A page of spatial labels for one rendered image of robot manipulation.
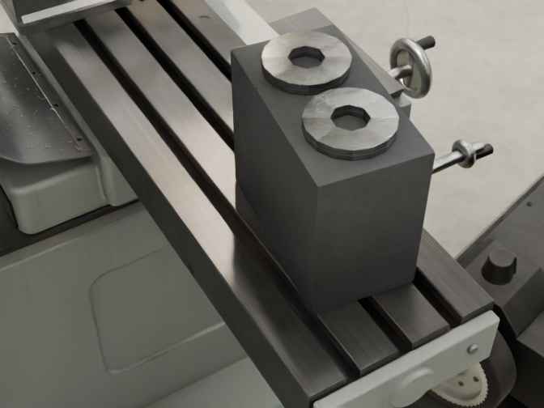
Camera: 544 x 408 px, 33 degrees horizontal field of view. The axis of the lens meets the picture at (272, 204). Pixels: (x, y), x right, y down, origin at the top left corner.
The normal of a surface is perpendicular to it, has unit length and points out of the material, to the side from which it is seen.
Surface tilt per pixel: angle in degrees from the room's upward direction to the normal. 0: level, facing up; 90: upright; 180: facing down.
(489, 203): 0
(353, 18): 0
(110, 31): 0
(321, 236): 90
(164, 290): 90
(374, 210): 90
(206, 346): 90
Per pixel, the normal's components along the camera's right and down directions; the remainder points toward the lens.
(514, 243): 0.00, -0.70
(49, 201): 0.51, 0.61
